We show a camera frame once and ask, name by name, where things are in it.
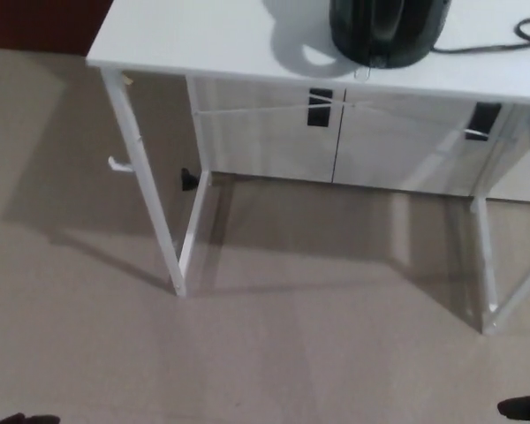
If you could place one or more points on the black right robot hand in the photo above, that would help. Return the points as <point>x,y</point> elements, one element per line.
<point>525,406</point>

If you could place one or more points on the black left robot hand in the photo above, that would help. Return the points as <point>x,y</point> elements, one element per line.
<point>26,419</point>

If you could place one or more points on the clear kettle switch lever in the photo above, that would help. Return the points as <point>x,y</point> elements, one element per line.
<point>364,73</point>

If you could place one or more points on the black kettle base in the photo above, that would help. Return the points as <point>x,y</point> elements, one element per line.
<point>406,57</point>

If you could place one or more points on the white hook on table leg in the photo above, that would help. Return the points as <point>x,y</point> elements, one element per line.
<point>117,165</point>

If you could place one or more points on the small black floor object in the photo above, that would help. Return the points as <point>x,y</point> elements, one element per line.
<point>188,180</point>

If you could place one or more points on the white low cabinet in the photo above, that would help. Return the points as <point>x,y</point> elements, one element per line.
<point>282,141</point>

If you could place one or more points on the black electric kettle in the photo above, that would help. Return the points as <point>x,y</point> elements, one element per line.
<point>380,26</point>

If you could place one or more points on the white metal-legged table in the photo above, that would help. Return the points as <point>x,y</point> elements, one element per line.
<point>194,40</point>

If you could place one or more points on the black wall outlet plate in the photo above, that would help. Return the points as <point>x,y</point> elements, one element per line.
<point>483,117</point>
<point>320,115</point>

